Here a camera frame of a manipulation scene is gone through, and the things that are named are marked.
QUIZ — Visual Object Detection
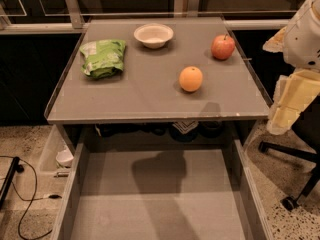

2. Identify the red apple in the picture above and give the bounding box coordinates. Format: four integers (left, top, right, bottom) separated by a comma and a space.
211, 34, 235, 60

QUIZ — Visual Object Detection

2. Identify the grey open top drawer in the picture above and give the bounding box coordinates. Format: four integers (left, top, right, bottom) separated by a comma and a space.
52, 140, 273, 240

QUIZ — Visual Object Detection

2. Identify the grey cabinet with glass top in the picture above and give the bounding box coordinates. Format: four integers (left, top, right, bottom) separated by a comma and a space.
44, 16, 273, 152

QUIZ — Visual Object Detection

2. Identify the white cup in bin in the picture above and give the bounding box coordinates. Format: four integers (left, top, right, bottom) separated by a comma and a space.
56, 148, 74, 168

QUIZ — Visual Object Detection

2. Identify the orange fruit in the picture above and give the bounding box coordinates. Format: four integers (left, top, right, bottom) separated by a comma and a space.
179, 66, 203, 92

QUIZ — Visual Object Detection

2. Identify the black cable on floor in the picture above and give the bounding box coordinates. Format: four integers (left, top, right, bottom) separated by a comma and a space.
0, 155, 63, 240

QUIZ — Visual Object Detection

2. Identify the white paper bowl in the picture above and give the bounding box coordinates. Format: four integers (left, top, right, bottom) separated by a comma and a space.
134, 23, 174, 49

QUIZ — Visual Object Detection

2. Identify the black office chair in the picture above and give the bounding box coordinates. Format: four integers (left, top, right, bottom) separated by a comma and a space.
258, 96, 320, 211

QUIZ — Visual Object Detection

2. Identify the green snack bag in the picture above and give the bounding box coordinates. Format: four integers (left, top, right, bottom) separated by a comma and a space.
79, 39, 126, 79

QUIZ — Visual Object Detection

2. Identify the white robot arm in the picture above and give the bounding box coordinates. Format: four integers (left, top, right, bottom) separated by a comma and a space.
263, 0, 320, 135

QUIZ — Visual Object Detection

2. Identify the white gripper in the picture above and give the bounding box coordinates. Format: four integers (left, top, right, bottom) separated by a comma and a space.
262, 7, 320, 135

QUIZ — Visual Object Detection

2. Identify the black bar on floor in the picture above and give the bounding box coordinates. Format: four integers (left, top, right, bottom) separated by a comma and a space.
0, 157, 20, 209

